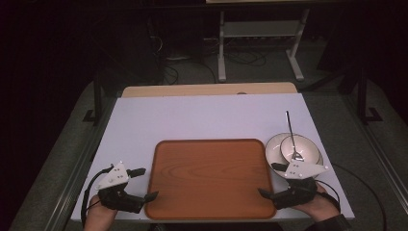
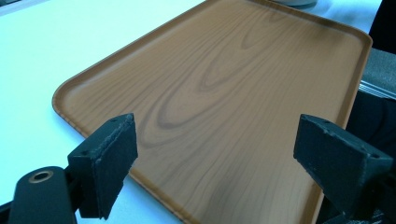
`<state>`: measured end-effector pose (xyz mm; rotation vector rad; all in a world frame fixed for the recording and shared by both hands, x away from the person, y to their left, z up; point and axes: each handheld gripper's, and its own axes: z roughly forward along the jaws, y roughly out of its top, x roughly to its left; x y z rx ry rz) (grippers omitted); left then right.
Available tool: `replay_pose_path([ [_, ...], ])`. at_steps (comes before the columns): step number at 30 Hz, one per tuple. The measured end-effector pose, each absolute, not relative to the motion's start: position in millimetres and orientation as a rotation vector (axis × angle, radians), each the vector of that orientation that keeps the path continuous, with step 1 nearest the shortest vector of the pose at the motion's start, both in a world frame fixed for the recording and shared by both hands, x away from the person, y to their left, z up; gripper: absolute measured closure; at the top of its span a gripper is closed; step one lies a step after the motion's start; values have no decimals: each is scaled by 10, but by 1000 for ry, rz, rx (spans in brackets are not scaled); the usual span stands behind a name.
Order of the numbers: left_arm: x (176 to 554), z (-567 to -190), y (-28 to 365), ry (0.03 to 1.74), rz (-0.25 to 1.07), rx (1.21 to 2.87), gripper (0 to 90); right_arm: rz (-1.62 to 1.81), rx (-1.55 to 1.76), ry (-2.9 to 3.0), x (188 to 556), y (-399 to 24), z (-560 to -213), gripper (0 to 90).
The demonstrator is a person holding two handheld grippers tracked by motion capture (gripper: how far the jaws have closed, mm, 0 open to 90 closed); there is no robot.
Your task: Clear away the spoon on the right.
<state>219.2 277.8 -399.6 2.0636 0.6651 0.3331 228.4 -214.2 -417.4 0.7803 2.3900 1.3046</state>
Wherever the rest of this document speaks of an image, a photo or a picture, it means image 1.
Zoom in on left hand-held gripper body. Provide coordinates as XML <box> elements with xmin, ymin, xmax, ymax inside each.
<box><xmin>95</xmin><ymin>161</ymin><xmax>146</xmax><ymax>215</ymax></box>

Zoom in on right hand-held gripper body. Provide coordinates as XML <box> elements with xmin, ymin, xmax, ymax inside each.
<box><xmin>271</xmin><ymin>159</ymin><xmax>330</xmax><ymax>211</ymax></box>

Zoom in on brown wooden tray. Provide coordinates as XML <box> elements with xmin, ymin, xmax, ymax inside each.
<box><xmin>143</xmin><ymin>138</ymin><xmax>277</xmax><ymax>221</ymax></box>

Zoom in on person's right hand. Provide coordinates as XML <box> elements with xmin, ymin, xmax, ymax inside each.
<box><xmin>292</xmin><ymin>182</ymin><xmax>342</xmax><ymax>223</ymax></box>

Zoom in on person's left hand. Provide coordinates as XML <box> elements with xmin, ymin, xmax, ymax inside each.
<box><xmin>83</xmin><ymin>194</ymin><xmax>118</xmax><ymax>229</ymax></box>

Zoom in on large white bowl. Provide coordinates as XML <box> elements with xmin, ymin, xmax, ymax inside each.
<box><xmin>264</xmin><ymin>132</ymin><xmax>325</xmax><ymax>179</ymax></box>

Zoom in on metal spoon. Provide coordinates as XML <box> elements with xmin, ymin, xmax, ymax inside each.
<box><xmin>284</xmin><ymin>110</ymin><xmax>305</xmax><ymax>163</ymax></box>

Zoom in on white board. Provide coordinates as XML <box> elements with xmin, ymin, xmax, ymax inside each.
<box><xmin>70</xmin><ymin>92</ymin><xmax>356</xmax><ymax>223</ymax></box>

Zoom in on black metal stand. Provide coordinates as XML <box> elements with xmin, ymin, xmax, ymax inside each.
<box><xmin>356</xmin><ymin>65</ymin><xmax>384</xmax><ymax>125</ymax></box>
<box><xmin>82</xmin><ymin>68</ymin><xmax>104</xmax><ymax>127</ymax></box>

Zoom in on light wooden table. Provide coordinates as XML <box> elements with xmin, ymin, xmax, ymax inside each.
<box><xmin>121</xmin><ymin>82</ymin><xmax>298</xmax><ymax>98</ymax></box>

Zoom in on white metal stand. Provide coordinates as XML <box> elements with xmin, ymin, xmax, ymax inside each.
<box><xmin>217</xmin><ymin>8</ymin><xmax>311</xmax><ymax>84</ymax></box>

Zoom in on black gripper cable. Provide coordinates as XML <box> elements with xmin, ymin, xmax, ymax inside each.
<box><xmin>80</xmin><ymin>164</ymin><xmax>115</xmax><ymax>227</ymax></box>
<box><xmin>314</xmin><ymin>179</ymin><xmax>342</xmax><ymax>206</ymax></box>

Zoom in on long black cable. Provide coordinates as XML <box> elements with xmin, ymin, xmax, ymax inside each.
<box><xmin>331</xmin><ymin>163</ymin><xmax>388</xmax><ymax>231</ymax></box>

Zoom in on black floor cables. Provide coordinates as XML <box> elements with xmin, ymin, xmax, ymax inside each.
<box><xmin>205</xmin><ymin>44</ymin><xmax>268</xmax><ymax>67</ymax></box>

